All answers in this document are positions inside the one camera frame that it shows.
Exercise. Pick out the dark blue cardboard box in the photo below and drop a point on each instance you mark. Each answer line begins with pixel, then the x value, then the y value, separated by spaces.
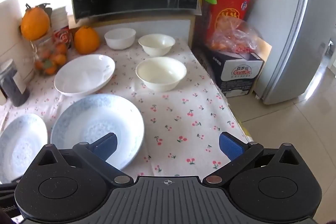
pixel 236 74

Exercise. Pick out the floral cloth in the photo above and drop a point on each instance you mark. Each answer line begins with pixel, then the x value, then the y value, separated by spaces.
pixel 246 132

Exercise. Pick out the large orange with leaves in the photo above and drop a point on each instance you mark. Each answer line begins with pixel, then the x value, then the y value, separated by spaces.
pixel 35 24

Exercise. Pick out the glass jar of small oranges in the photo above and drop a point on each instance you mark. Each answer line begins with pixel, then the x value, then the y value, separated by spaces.
pixel 50 61

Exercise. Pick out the red carton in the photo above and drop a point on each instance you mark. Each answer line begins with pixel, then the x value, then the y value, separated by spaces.
pixel 228 8

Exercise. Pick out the large blue patterned plate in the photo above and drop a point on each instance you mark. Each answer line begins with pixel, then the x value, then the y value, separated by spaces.
pixel 86 119

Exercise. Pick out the white plate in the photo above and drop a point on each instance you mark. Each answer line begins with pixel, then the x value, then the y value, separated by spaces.
pixel 84 74

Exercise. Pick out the small blue patterned plate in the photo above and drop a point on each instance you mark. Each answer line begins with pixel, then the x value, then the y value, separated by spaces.
pixel 21 145

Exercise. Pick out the white tall kitchen appliance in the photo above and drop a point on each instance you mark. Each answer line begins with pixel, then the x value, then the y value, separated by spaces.
pixel 10 37

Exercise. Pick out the large cream bowl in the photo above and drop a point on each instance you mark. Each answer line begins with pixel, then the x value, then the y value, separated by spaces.
pixel 160 71

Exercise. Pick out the red paper cup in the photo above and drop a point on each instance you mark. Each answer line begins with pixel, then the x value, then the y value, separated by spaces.
pixel 62 37

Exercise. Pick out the silver refrigerator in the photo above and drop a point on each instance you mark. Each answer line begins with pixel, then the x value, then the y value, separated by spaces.
pixel 302 29

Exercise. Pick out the small cream bowl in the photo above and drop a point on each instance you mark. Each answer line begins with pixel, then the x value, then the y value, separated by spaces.
pixel 156 43

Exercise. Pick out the plastic bag of oranges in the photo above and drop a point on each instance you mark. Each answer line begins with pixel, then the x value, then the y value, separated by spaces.
pixel 233 37

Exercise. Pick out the white bowl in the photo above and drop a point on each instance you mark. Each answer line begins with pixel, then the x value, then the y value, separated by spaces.
pixel 119 37

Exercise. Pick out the tan cardboard sheet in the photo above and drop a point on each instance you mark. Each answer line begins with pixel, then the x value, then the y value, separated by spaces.
pixel 265 48

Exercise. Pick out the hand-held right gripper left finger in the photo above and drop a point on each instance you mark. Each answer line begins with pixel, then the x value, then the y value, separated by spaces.
pixel 105 146

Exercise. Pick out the cherry print tablecloth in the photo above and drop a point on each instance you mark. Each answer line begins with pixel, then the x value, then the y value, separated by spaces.
pixel 178 113

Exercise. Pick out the dark grain storage jar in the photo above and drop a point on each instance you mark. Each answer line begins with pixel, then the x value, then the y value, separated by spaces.
pixel 13 92

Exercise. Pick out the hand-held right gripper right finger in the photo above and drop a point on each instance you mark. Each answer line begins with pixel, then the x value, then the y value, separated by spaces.
pixel 231 145

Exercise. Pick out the stack of white paper cups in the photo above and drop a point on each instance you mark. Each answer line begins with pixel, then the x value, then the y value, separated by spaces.
pixel 59 18

